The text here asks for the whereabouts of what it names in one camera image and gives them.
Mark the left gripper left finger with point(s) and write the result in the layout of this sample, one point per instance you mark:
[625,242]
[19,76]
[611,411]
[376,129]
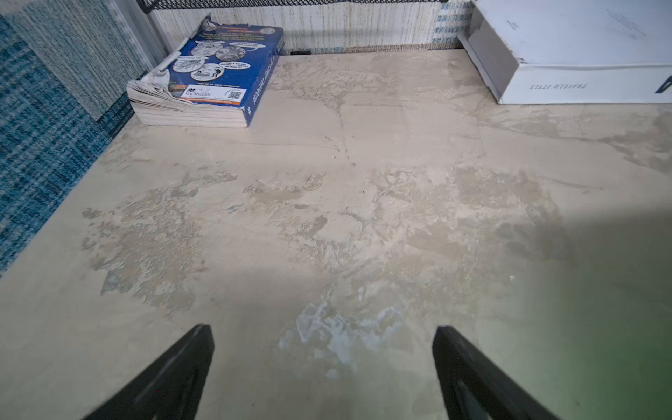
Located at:
[171,387]

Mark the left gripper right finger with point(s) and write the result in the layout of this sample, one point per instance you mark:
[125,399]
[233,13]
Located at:
[473,387]

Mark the blue printed packet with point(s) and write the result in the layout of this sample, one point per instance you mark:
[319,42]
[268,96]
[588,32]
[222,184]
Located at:
[215,79]

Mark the white flat box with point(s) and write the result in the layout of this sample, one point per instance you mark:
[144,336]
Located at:
[571,52]

